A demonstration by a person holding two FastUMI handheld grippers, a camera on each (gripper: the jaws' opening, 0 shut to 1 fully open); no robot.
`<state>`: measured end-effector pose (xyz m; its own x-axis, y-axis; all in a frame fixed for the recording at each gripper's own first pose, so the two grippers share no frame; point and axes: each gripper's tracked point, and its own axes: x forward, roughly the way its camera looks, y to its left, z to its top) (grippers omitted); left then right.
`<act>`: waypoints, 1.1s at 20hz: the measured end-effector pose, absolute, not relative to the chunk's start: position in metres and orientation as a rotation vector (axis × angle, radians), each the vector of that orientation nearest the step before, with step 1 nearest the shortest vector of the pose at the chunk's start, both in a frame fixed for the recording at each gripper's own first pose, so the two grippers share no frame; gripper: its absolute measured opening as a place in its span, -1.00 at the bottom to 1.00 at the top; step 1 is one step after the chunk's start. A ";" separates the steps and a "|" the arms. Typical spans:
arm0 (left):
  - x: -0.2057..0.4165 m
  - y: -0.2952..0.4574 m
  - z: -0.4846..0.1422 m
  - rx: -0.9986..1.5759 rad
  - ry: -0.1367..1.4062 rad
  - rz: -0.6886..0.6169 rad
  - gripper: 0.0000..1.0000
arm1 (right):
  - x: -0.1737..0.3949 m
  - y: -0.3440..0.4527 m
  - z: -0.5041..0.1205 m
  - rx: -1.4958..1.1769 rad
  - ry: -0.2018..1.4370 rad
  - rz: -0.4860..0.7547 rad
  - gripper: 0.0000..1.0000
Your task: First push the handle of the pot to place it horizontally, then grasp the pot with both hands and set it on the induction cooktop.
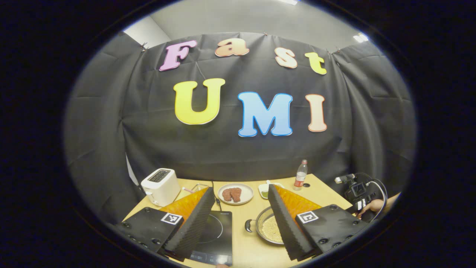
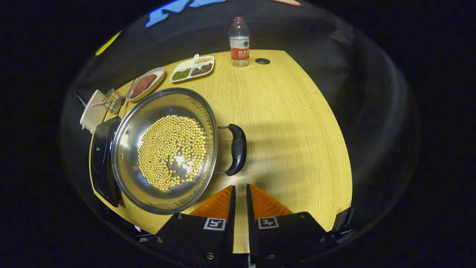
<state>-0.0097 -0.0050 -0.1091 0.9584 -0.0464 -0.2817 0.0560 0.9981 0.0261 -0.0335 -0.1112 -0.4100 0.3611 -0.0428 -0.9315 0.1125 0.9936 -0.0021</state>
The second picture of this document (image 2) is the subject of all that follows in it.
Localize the white toaster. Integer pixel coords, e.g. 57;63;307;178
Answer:
79;89;112;134

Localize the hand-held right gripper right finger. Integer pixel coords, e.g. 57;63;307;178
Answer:
246;184;331;267

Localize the pile of green beans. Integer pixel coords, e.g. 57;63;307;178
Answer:
172;68;192;81

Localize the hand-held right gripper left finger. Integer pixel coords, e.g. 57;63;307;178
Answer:
154;185;237;268

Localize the black induction cooktop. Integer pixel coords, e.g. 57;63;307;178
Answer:
89;116;123;208

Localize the metal wire basket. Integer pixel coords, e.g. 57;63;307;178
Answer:
102;88;125;114

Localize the white oval plate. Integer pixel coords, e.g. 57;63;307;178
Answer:
125;67;165;102

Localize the pile of soybeans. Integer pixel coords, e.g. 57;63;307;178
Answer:
138;115;207;191

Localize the white divided dish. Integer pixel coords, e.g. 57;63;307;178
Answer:
170;54;215;83

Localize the pile of dark beans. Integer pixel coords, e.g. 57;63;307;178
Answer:
191;63;213;77

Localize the steel pot with black handles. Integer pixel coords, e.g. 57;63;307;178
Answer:
112;87;247;216

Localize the plastic bottle with red label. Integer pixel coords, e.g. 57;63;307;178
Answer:
228;16;250;67

